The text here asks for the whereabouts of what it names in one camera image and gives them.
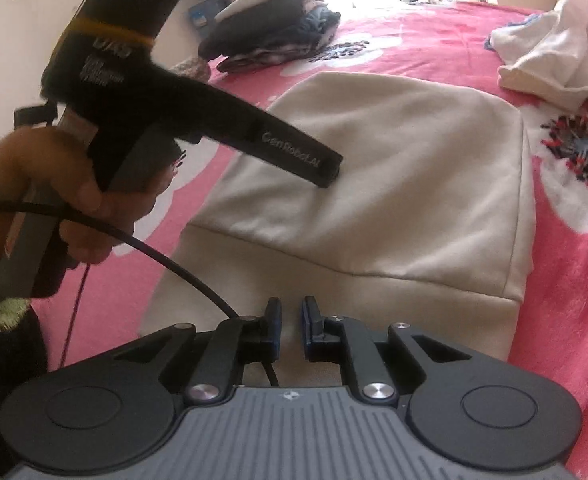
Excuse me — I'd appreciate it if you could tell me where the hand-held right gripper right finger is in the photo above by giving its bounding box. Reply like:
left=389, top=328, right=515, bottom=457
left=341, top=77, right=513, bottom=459
left=299, top=296, right=475, bottom=405

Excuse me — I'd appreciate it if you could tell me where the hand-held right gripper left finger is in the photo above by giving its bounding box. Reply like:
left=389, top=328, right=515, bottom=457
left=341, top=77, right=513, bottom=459
left=114, top=297, right=282, bottom=406

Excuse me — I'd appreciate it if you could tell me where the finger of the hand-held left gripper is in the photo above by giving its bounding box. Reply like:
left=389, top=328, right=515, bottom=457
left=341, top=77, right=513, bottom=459
left=199, top=87, right=344, bottom=189

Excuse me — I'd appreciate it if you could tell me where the beige zip jacket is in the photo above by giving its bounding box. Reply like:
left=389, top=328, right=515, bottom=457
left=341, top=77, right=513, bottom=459
left=139, top=71, right=537, bottom=386

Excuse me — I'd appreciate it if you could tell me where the stack of folded clothes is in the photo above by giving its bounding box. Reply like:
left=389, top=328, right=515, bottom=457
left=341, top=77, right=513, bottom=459
left=197, top=0, right=342, bottom=73

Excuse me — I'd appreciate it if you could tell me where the person's left hand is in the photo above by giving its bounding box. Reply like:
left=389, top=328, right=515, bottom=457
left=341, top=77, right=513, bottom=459
left=0, top=122, right=187, bottom=267

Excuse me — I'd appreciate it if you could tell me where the beige knit sweater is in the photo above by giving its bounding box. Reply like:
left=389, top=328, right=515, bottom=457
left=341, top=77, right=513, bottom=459
left=169, top=57, right=212, bottom=81

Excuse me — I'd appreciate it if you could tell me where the blue knitted garment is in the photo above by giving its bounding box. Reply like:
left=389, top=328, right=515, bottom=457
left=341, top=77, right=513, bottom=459
left=483, top=10, right=547, bottom=53

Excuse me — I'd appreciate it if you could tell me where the red floral bedsheet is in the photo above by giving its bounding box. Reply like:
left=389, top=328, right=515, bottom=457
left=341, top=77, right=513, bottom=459
left=24, top=0, right=588, bottom=480

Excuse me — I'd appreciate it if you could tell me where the white garment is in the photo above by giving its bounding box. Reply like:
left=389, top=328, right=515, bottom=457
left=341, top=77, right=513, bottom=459
left=489, top=0, right=588, bottom=111

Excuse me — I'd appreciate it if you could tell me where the person's dark clothing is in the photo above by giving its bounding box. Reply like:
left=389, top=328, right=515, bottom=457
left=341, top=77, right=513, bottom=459
left=0, top=305, right=50, bottom=476

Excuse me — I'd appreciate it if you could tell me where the blue wall box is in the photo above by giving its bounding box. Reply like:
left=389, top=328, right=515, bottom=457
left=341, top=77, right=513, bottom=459
left=188, top=0, right=227, bottom=36

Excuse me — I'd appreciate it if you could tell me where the black cable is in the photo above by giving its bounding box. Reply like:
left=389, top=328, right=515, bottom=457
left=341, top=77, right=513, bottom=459
left=0, top=200, right=281, bottom=388

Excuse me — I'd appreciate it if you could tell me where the thin dark wire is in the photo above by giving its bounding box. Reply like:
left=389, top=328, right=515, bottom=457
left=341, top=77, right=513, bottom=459
left=60, top=260, right=94, bottom=367

